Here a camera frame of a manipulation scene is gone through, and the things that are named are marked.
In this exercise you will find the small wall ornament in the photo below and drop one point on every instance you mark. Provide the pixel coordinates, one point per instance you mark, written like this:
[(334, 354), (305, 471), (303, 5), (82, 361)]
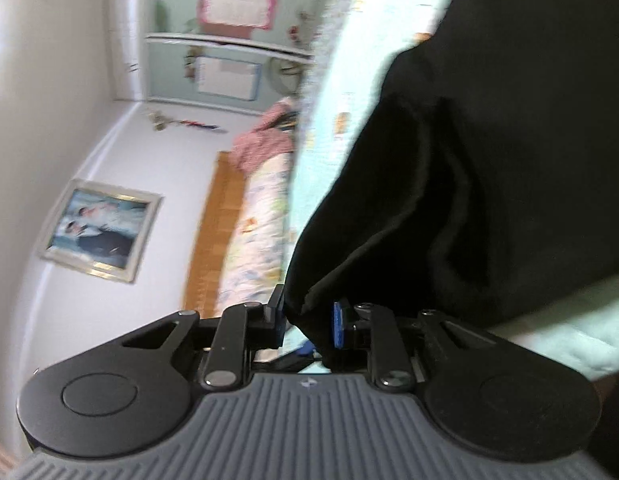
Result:
[(159, 120)]

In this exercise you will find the mint bee print quilt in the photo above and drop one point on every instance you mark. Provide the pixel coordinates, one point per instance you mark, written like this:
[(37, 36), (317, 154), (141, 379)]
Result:
[(329, 160)]

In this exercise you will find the long red blue wall ornament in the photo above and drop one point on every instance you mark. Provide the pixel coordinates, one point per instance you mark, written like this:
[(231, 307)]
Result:
[(197, 125)]

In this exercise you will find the wooden headboard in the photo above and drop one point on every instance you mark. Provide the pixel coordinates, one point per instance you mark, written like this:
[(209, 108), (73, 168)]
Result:
[(214, 240)]

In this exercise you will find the floral pillow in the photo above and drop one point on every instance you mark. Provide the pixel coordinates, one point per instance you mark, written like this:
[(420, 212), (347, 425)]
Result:
[(259, 240)]

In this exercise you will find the purple floral bed sheet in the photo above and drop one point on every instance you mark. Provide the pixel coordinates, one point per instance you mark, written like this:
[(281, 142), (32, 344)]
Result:
[(334, 25)]

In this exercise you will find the pink edged poster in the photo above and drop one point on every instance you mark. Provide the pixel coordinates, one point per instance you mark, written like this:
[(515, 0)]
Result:
[(237, 4)]

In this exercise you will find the pink fluffy garment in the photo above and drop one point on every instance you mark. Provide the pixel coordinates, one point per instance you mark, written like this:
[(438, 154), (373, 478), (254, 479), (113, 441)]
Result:
[(264, 140)]

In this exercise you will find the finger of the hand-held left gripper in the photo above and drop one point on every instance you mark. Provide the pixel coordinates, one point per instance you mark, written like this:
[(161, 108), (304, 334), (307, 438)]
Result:
[(307, 350)]

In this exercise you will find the grey sliding door wardrobe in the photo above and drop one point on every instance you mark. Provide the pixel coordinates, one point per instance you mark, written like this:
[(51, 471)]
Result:
[(174, 20)]

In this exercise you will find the white chart with blue border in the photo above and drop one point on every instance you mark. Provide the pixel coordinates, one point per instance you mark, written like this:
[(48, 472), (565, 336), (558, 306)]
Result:
[(227, 79)]

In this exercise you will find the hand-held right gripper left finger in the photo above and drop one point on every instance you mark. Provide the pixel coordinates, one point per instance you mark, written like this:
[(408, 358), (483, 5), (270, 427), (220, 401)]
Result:
[(278, 320)]

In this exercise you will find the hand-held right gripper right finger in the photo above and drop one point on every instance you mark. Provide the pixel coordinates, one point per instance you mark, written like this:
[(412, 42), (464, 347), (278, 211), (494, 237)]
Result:
[(338, 325)]

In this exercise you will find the framed wall picture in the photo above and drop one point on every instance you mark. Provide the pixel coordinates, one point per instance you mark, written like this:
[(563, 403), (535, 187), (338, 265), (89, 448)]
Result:
[(99, 230)]

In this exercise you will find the black pants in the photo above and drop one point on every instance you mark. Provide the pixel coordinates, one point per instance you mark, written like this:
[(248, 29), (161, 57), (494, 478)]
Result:
[(489, 160)]

